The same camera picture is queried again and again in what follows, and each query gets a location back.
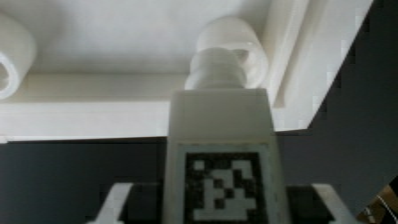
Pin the white square tabletop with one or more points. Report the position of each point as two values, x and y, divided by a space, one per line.
94 56

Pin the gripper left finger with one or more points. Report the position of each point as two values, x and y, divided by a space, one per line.
110 210

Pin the white leg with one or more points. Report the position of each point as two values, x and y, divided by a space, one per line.
222 185

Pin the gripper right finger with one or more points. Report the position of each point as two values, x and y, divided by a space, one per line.
334 204

